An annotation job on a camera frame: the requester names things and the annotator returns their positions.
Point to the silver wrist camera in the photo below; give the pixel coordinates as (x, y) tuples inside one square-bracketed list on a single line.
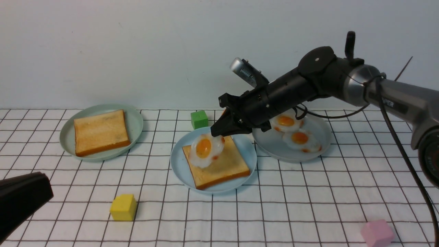
[(248, 73)]

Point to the grey plate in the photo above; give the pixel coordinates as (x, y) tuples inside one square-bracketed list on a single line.
[(271, 141)]

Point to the green foam cube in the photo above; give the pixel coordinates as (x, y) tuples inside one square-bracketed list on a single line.
[(199, 119)]

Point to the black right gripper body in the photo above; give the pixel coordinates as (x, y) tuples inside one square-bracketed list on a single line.
[(256, 107)]

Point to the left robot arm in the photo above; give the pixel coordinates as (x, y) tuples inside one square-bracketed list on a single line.
[(21, 197)]

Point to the pink foam cube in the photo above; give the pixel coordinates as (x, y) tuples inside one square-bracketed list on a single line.
[(377, 233)]

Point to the light blue plate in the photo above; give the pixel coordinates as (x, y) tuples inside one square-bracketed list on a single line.
[(181, 169)]

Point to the toast slice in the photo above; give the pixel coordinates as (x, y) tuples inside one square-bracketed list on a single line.
[(230, 165), (100, 133)]

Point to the pale green plate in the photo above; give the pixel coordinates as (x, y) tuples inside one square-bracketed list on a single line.
[(133, 120)]

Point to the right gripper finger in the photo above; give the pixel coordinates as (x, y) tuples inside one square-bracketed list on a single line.
[(229, 125)]

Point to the fried egg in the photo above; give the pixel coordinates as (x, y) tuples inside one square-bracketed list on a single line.
[(303, 141), (286, 122), (206, 149)]

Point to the yellow foam cube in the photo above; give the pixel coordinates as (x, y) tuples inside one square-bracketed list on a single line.
[(124, 208)]

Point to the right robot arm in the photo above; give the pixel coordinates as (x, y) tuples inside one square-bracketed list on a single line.
[(321, 74)]

